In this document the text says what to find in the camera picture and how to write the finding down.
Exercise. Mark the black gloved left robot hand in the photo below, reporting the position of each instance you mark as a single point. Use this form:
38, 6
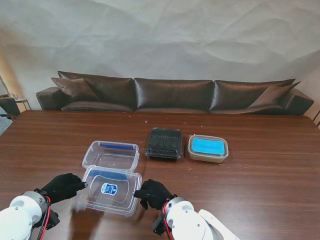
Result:
63, 188

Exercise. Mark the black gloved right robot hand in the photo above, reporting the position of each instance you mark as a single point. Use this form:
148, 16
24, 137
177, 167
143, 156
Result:
155, 193

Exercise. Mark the clear lid with blue label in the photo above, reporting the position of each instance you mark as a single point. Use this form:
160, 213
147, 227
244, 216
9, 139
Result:
110, 190

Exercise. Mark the thin clear plastic tray lid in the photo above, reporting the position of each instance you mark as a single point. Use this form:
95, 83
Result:
163, 143

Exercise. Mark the clear container with blue clips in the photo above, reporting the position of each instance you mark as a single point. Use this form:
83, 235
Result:
112, 155

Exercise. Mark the kraft paper food container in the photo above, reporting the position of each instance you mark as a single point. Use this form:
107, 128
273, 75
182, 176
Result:
207, 158

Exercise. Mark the clear lid with blue insert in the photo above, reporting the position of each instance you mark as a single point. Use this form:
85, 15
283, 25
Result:
207, 146

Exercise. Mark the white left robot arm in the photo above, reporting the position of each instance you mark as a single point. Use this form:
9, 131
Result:
20, 217

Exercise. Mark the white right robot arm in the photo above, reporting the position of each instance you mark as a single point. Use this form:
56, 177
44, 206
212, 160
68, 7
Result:
195, 222

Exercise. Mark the black ribbed plastic tray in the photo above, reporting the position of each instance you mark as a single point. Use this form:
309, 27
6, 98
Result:
163, 147

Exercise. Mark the small side table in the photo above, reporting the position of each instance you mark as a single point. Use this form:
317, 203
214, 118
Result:
22, 101

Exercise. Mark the black office chair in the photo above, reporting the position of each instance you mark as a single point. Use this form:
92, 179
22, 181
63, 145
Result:
10, 107

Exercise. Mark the dark brown leather sofa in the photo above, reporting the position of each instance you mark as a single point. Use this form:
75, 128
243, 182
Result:
172, 95

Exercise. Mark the brown leather cushion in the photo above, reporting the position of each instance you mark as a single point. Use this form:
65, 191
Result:
272, 96
72, 88

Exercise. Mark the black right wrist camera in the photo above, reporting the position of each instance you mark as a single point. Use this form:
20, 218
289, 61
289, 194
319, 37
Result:
157, 225

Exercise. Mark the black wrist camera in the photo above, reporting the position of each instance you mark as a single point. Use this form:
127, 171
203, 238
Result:
157, 225
51, 220

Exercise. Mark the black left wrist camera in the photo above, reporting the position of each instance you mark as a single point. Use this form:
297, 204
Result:
51, 220

